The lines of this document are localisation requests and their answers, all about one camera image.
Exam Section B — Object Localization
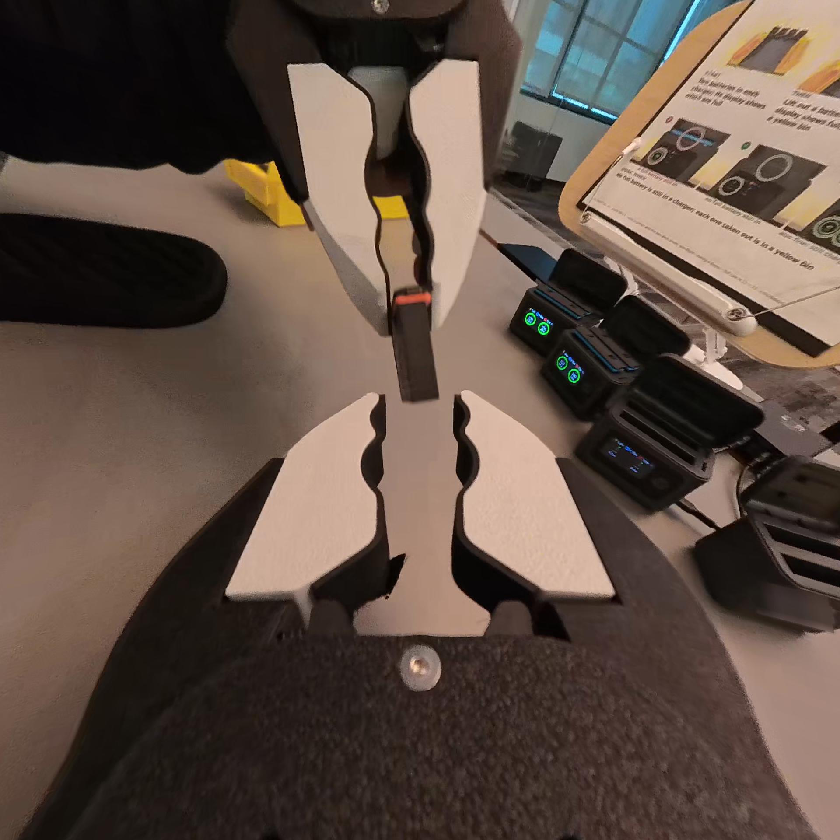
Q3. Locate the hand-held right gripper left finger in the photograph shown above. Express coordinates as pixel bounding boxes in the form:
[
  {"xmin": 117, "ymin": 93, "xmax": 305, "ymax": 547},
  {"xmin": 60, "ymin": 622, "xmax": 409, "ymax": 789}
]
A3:
[{"xmin": 226, "ymin": 392, "xmax": 405, "ymax": 618}]

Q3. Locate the white instruction sheet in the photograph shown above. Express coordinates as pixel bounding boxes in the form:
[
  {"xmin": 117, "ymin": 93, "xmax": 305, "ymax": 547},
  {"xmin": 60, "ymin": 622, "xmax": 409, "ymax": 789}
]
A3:
[{"xmin": 584, "ymin": 0, "xmax": 840, "ymax": 263}]

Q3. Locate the person's left forearm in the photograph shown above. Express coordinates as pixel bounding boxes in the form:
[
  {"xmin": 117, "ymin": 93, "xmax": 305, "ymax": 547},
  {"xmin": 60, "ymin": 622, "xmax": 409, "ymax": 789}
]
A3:
[{"xmin": 0, "ymin": 0, "xmax": 287, "ymax": 174}]

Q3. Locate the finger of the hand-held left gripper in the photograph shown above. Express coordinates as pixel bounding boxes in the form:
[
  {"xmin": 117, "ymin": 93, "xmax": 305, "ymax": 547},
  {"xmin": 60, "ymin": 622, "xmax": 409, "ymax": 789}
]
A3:
[
  {"xmin": 287, "ymin": 63, "xmax": 397, "ymax": 338},
  {"xmin": 405, "ymin": 59, "xmax": 487, "ymax": 332}
]

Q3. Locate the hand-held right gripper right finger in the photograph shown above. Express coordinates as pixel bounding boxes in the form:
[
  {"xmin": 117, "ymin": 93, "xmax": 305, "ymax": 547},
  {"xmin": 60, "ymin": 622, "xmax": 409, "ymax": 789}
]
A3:
[{"xmin": 451, "ymin": 390, "xmax": 618, "ymax": 620}]

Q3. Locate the black quilted pad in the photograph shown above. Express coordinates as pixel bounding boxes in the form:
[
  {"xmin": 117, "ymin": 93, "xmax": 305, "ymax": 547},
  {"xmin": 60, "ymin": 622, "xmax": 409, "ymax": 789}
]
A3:
[{"xmin": 0, "ymin": 214, "xmax": 228, "ymax": 329}]

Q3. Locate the black battery charging case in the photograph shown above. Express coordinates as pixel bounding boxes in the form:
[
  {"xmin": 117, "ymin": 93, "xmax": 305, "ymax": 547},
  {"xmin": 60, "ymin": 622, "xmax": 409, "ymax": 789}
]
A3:
[
  {"xmin": 510, "ymin": 250, "xmax": 628, "ymax": 358},
  {"xmin": 578, "ymin": 352, "xmax": 765, "ymax": 510},
  {"xmin": 693, "ymin": 453, "xmax": 840, "ymax": 634},
  {"xmin": 541, "ymin": 296, "xmax": 693, "ymax": 421}
]

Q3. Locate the white stand base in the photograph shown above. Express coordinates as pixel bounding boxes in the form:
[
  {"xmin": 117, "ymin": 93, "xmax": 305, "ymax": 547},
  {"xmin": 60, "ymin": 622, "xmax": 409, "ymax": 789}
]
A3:
[{"xmin": 683, "ymin": 329, "xmax": 752, "ymax": 397}]

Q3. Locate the dark flat pad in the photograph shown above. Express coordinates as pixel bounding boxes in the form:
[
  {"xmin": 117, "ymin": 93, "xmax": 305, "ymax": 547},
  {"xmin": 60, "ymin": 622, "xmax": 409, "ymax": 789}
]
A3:
[{"xmin": 499, "ymin": 243, "xmax": 565, "ymax": 283}]

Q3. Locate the black multi-port power hub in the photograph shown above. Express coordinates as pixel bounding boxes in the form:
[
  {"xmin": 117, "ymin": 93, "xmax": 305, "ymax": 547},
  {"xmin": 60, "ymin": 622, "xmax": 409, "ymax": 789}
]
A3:
[{"xmin": 755, "ymin": 394, "xmax": 840, "ymax": 454}]

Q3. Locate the wooden sign board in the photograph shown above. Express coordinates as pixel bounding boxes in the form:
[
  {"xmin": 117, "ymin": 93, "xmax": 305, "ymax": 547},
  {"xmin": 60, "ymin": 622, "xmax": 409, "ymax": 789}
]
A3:
[{"xmin": 558, "ymin": 0, "xmax": 840, "ymax": 368}]

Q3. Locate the yellow plastic bin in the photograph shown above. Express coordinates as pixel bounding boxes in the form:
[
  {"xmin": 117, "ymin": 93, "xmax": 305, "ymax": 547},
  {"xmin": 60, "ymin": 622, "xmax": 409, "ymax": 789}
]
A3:
[{"xmin": 224, "ymin": 158, "xmax": 410, "ymax": 228}]

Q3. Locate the black charging cable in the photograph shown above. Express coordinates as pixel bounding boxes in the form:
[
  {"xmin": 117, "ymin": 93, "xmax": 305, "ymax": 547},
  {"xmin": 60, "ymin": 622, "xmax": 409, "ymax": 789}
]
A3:
[
  {"xmin": 663, "ymin": 503, "xmax": 725, "ymax": 535},
  {"xmin": 716, "ymin": 444, "xmax": 778, "ymax": 476}
]

